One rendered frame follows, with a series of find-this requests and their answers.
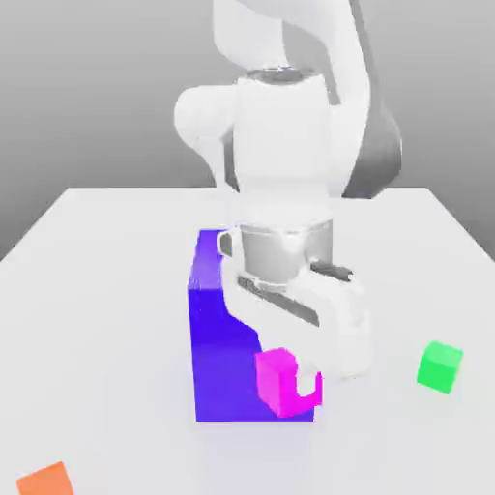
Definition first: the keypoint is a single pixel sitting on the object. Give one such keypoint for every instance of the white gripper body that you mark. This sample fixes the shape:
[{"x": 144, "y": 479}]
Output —
[{"x": 332, "y": 328}]

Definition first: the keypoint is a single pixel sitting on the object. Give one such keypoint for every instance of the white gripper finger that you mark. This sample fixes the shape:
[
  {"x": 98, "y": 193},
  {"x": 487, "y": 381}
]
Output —
[{"x": 306, "y": 384}]

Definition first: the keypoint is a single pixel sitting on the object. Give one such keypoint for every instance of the small green cube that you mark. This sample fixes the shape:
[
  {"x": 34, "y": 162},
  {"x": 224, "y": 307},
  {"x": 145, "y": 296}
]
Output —
[{"x": 439, "y": 367}]

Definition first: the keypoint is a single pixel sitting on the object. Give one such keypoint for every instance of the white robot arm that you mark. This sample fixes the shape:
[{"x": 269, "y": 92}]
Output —
[{"x": 282, "y": 135}]

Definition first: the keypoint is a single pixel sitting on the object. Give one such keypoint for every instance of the large blue box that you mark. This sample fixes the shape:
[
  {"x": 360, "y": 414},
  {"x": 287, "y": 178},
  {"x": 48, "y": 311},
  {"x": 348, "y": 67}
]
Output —
[{"x": 220, "y": 367}]

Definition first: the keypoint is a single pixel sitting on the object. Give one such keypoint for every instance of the small magenta cube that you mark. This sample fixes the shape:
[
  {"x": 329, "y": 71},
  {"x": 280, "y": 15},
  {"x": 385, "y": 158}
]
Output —
[{"x": 272, "y": 383}]

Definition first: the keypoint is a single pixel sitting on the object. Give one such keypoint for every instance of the small orange cube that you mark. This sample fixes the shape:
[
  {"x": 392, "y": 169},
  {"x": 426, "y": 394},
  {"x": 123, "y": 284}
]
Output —
[{"x": 44, "y": 481}]

